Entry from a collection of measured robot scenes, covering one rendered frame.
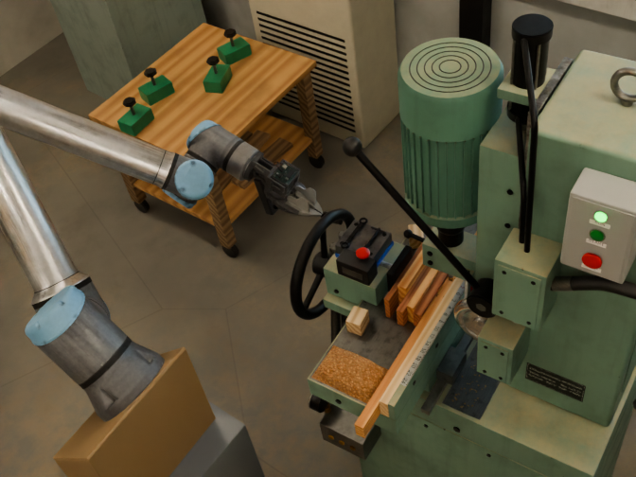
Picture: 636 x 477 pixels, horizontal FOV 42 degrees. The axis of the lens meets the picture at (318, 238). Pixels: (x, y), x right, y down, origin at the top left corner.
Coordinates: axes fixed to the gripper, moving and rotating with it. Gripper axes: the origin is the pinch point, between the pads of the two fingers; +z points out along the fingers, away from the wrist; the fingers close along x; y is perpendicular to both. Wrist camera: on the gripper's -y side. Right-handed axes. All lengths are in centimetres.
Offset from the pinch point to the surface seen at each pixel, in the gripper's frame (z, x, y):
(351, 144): 9, -23, 60
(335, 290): 15.8, -19.7, 7.6
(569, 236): 47, -26, 71
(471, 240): 35.4, -6.9, 32.7
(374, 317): 26.7, -22.4, 11.5
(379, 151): -16, 108, -100
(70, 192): -118, 31, -137
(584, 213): 47, -26, 77
